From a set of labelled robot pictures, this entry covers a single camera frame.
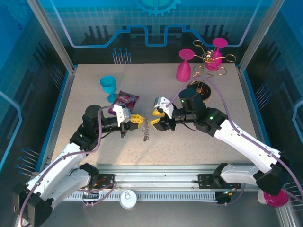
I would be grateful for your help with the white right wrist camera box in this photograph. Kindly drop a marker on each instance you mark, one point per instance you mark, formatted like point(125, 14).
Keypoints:
point(163, 104)

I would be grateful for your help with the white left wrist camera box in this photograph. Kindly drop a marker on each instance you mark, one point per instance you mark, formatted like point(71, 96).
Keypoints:
point(122, 113)

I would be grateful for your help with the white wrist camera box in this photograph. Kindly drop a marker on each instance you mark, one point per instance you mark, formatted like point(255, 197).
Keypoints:
point(122, 113)
point(163, 104)

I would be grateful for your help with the aluminium mounting rail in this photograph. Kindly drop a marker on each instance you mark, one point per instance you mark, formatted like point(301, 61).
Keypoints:
point(154, 172)

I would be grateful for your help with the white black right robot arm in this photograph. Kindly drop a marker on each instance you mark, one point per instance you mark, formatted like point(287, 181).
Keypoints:
point(243, 144)

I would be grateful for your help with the white round lid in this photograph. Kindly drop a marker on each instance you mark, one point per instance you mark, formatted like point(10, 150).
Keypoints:
point(129, 201)

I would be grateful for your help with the small clear zip bag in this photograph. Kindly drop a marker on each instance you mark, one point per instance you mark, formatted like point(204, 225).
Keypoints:
point(146, 136)

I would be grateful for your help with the black electronics board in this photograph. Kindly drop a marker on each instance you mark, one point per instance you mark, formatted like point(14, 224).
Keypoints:
point(225, 198)
point(91, 197)

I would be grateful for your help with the purple candy bag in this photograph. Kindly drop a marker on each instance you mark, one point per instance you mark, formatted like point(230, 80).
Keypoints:
point(125, 98)

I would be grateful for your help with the pink and white cup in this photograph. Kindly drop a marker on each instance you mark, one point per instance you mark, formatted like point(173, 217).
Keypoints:
point(274, 202)

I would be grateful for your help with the pink plastic goblet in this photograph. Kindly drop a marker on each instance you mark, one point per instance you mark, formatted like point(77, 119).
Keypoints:
point(183, 71)
point(220, 42)

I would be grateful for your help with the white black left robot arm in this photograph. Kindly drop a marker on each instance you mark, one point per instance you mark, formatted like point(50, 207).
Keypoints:
point(59, 163)

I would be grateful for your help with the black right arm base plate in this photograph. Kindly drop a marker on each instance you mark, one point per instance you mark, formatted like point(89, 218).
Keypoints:
point(203, 180)

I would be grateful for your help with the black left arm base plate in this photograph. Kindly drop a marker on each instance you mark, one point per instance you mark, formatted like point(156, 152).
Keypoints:
point(106, 180)

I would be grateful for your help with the cyan plastic goblet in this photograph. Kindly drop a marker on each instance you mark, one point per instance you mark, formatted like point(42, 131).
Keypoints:
point(108, 87)

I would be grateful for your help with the aluminium frame post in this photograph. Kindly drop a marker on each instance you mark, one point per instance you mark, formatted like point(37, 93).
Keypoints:
point(258, 40)
point(54, 40)

